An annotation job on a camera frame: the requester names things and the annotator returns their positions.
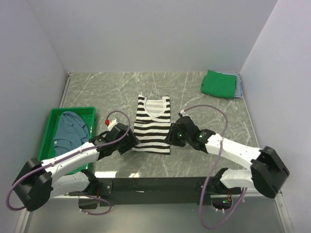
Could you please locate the black white striped garment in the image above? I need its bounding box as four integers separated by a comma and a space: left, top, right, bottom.
132, 95, 171, 154

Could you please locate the green garment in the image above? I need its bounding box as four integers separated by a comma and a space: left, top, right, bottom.
200, 70, 237, 99

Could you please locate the blue white striped tank top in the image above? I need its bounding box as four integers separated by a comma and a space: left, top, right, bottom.
220, 72, 243, 98

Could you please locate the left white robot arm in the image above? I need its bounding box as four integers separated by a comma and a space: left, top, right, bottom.
10, 123, 140, 212

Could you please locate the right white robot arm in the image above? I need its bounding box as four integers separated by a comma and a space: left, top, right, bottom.
164, 116, 290, 199

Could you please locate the grey blue garment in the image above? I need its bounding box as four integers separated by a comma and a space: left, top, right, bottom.
53, 111, 89, 156

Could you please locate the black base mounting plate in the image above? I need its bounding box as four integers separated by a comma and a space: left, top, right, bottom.
97, 176, 219, 207

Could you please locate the green plastic basket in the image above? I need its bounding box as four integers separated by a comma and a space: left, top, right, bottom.
38, 107, 96, 161

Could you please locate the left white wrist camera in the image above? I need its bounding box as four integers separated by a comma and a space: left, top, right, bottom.
104, 118, 120, 131

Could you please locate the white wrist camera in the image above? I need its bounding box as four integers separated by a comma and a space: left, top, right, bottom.
104, 118, 120, 131
178, 109, 189, 117

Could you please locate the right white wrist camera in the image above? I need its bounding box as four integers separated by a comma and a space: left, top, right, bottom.
178, 109, 189, 117

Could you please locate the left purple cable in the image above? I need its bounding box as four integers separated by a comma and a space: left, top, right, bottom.
6, 110, 131, 216

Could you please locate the aluminium frame rail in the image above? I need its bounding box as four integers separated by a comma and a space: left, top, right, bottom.
16, 194, 294, 233

